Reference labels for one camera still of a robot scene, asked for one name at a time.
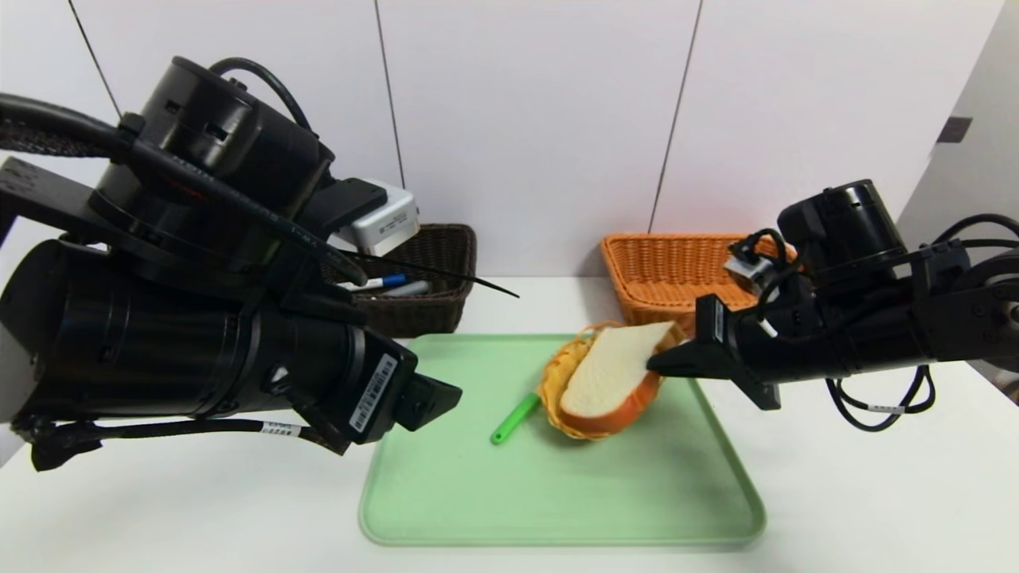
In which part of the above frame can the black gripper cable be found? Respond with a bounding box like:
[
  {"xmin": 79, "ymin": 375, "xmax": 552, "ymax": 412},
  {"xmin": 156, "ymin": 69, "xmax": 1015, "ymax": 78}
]
[
  {"xmin": 826, "ymin": 364, "xmax": 936, "ymax": 433},
  {"xmin": 32, "ymin": 418, "xmax": 351, "ymax": 472}
]

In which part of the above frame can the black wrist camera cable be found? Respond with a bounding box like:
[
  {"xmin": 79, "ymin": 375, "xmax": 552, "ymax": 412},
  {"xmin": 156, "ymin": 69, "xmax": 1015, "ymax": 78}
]
[
  {"xmin": 728, "ymin": 228, "xmax": 797, "ymax": 335},
  {"xmin": 0, "ymin": 57, "xmax": 369, "ymax": 287}
]

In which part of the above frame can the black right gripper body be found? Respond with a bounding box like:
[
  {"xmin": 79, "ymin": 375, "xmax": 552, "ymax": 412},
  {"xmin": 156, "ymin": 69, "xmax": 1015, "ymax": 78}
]
[{"xmin": 694, "ymin": 294, "xmax": 861, "ymax": 411}]

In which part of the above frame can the yellow spatula with green handle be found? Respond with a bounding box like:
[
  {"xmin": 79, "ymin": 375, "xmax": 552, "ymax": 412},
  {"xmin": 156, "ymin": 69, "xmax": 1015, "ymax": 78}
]
[{"xmin": 488, "ymin": 390, "xmax": 544, "ymax": 445}]

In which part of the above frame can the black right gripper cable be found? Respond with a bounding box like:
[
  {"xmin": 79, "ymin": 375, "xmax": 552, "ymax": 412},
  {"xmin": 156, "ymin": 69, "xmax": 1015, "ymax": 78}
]
[{"xmin": 826, "ymin": 364, "xmax": 936, "ymax": 433}]

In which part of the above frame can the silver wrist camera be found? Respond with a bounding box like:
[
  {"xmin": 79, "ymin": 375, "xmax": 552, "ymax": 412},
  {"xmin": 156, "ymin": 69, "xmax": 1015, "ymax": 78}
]
[
  {"xmin": 723, "ymin": 239, "xmax": 785, "ymax": 297},
  {"xmin": 314, "ymin": 177, "xmax": 420, "ymax": 257}
]

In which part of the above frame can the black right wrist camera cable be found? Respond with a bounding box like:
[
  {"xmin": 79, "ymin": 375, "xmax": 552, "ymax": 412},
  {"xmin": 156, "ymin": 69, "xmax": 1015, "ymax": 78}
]
[{"xmin": 728, "ymin": 228, "xmax": 797, "ymax": 335}]

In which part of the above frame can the orange rectangular wicker basket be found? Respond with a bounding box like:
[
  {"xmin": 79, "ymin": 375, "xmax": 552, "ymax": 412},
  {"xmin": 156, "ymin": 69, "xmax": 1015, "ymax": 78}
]
[{"xmin": 600, "ymin": 233, "xmax": 797, "ymax": 335}]

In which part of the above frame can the white marker with blue cap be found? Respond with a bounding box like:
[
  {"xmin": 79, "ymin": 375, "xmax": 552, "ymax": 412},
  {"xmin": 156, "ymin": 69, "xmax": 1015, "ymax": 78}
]
[{"xmin": 338, "ymin": 273, "xmax": 407, "ymax": 294}]

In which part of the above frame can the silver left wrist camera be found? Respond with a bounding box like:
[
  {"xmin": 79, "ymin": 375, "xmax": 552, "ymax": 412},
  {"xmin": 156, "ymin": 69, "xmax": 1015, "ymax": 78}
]
[{"xmin": 314, "ymin": 177, "xmax": 420, "ymax": 257}]

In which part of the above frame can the light green plastic tray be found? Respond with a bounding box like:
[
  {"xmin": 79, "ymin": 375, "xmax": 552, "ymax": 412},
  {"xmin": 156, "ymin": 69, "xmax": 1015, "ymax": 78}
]
[{"xmin": 357, "ymin": 333, "xmax": 767, "ymax": 548}]

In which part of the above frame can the dark brown wicker basket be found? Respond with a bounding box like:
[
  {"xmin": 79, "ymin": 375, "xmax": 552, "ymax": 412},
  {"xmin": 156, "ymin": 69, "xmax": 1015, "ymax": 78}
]
[{"xmin": 322, "ymin": 224, "xmax": 478, "ymax": 339}]

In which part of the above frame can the toast bread slice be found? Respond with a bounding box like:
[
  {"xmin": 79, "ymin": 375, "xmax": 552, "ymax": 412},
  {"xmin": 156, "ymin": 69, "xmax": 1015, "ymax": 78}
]
[{"xmin": 560, "ymin": 321, "xmax": 687, "ymax": 436}]

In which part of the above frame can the small round yellow wicker basket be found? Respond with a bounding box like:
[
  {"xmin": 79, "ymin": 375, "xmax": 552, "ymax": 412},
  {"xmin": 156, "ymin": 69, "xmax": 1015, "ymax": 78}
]
[{"xmin": 537, "ymin": 321, "xmax": 689, "ymax": 442}]

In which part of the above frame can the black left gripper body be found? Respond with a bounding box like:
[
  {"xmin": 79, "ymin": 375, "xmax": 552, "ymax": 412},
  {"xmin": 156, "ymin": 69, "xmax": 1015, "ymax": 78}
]
[{"xmin": 247, "ymin": 308, "xmax": 419, "ymax": 446}]

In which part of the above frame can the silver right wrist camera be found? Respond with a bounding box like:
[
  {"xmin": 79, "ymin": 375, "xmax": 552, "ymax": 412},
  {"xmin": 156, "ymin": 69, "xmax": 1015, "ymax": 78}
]
[{"xmin": 723, "ymin": 239, "xmax": 785, "ymax": 297}]

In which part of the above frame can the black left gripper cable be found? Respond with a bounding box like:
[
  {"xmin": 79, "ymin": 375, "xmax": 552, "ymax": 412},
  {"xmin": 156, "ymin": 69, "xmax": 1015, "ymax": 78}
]
[{"xmin": 32, "ymin": 418, "xmax": 351, "ymax": 472}]

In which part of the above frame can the black left wrist camera cable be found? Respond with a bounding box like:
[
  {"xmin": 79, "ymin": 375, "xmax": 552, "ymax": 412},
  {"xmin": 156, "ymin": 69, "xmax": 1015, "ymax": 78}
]
[{"xmin": 0, "ymin": 57, "xmax": 369, "ymax": 287}]

